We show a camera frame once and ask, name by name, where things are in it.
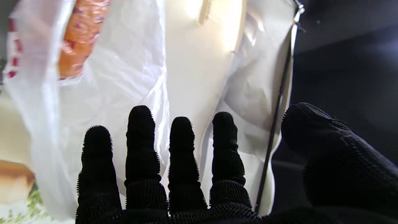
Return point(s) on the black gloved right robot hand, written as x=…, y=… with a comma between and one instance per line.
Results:
x=342, y=180

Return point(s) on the printed kitchen backdrop cloth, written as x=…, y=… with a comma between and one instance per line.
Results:
x=12, y=183

